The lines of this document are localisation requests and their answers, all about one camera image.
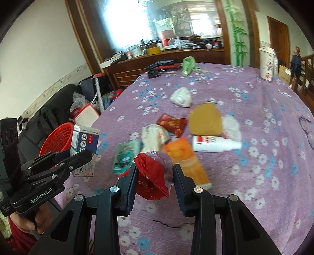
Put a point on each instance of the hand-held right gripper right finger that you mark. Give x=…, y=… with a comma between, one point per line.
x=182, y=193

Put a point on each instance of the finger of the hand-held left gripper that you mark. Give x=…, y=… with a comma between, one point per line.
x=43, y=161
x=73, y=160

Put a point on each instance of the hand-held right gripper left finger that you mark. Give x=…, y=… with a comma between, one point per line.
x=132, y=193

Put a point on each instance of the white blue medicine box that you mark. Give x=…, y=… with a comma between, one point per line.
x=83, y=139

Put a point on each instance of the red plastic basket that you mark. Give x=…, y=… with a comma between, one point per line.
x=57, y=137

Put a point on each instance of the red wrapper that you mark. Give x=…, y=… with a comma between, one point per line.
x=149, y=171

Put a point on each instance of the person's left forearm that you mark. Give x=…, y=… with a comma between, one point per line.
x=20, y=242

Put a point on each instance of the person's left hand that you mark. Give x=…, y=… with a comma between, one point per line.
x=24, y=223

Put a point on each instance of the black sofa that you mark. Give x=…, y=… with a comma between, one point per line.
x=32, y=137

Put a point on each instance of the orange packet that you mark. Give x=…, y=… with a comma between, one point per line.
x=181, y=154

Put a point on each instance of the teal tissue packet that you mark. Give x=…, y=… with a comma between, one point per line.
x=125, y=154

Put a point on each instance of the black backpack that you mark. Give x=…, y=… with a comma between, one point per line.
x=52, y=115

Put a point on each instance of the red white box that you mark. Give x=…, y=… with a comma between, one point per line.
x=87, y=114

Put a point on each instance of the white spray bottle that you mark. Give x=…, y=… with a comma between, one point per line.
x=211, y=143

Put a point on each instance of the clear plastic bag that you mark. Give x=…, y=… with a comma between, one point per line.
x=78, y=101

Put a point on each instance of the silver wrapped pole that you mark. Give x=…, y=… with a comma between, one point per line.
x=99, y=95

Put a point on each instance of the red foil packet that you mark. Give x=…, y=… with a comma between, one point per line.
x=171, y=123

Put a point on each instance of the colourful bag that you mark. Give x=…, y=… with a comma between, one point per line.
x=111, y=98

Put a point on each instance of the dark fabric bag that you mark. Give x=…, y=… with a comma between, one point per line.
x=89, y=87

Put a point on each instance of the clear plastic wrapper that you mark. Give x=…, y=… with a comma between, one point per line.
x=231, y=127

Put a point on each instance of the purple floral tablecloth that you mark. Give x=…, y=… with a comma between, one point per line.
x=257, y=152

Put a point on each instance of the white crumpled tissue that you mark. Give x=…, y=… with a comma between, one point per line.
x=181, y=96

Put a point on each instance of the white tray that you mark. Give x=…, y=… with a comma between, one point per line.
x=108, y=64

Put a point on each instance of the wooden counter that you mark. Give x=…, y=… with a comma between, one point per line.
x=137, y=73

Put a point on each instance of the black round case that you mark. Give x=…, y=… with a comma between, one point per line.
x=153, y=73

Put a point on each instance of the metal pot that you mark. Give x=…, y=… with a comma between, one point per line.
x=135, y=51

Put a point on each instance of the green cloth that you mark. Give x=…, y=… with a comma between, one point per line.
x=188, y=65

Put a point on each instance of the black red tool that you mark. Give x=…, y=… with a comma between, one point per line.
x=164, y=65

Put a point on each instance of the yellow box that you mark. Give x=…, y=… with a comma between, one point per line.
x=153, y=50

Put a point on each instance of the eyeglasses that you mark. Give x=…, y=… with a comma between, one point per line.
x=306, y=130

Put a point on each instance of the white canister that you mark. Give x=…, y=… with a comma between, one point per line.
x=267, y=63

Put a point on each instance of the cardboard box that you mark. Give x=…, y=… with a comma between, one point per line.
x=284, y=74

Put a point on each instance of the wooden stair railing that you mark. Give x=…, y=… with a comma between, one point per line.
x=306, y=73

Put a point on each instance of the wooden door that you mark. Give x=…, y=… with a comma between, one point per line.
x=278, y=41

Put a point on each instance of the black wall fixture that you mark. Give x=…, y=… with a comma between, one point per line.
x=22, y=123

